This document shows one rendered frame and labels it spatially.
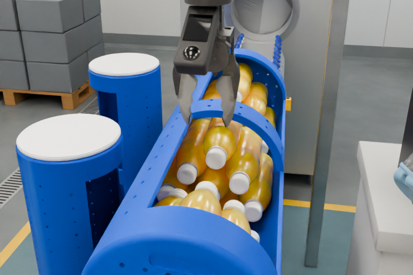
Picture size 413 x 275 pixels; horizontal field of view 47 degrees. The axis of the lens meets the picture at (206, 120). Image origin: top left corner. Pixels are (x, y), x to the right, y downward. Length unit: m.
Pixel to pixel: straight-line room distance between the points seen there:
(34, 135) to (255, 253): 0.86
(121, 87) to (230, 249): 1.28
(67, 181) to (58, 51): 2.94
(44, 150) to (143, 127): 0.69
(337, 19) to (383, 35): 3.86
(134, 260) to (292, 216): 2.20
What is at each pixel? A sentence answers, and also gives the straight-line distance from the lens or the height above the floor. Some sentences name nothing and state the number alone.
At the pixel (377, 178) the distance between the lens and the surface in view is 0.94.
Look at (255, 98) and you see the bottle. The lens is 1.28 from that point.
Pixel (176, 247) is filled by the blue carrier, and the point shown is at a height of 1.22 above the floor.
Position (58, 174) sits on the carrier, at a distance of 1.27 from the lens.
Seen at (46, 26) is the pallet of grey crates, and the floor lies 0.72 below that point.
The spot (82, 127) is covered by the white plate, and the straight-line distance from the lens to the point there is 1.40.
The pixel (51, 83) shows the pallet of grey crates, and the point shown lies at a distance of 4.29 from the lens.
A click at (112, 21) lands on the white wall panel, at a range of 6.14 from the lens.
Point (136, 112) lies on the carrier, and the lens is 1.88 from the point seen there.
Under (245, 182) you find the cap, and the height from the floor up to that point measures 1.12.
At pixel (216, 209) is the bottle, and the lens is 0.75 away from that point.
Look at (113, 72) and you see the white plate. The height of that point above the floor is 1.04.
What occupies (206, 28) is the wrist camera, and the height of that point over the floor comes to 1.45.
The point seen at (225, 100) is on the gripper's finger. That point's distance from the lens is 0.76.
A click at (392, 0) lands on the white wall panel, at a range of 5.72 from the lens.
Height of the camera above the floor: 1.61
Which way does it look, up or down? 24 degrees down
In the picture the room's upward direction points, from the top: straight up
